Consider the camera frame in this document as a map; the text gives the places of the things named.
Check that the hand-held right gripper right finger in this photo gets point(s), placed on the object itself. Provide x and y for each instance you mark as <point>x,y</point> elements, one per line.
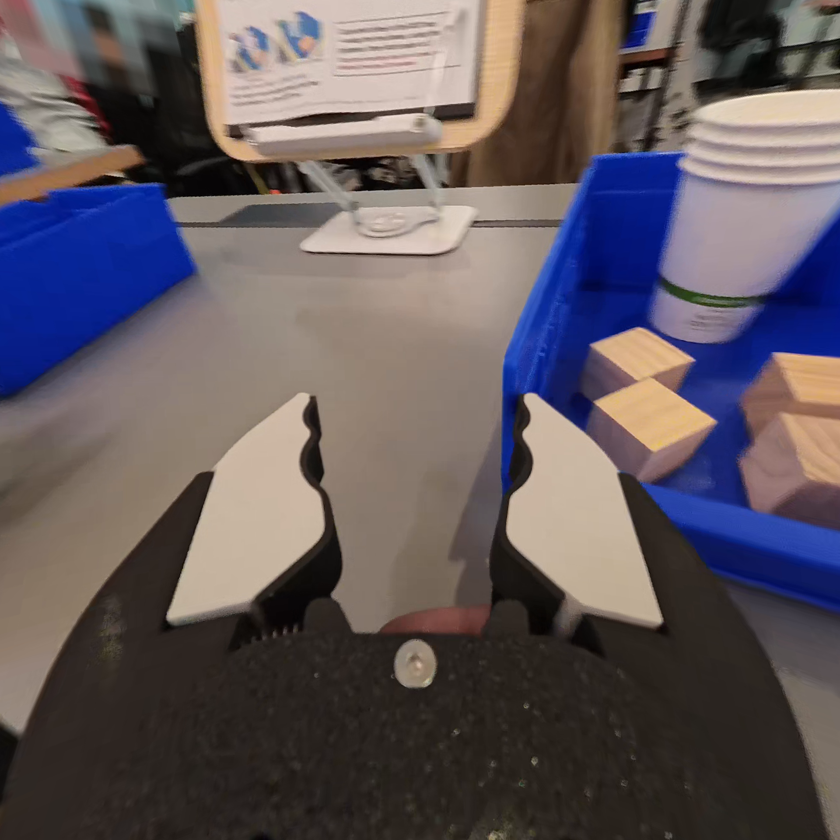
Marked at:
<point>577,525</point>

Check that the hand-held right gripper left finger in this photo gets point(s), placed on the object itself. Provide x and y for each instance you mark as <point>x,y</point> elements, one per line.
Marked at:
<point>249,512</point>

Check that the wooden cube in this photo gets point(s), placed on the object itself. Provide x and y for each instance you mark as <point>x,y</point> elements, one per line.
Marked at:
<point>630,358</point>
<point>800,387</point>
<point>646,426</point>
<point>794,469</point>

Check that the blue plastic bin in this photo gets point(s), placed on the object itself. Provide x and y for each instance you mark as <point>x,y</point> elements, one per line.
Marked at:
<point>85,282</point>
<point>13,144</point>
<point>544,295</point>

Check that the wooden document stand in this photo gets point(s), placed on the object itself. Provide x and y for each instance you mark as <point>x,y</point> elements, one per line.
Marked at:
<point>394,231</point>

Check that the wooden desk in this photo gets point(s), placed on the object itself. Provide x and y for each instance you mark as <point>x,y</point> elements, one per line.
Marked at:
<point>65,174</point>

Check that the hanging beige coat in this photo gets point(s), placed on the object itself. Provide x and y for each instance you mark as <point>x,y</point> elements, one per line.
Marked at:
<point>558,85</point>

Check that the printed instruction sheet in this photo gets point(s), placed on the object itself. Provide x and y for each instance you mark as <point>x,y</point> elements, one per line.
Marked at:
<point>367,52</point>

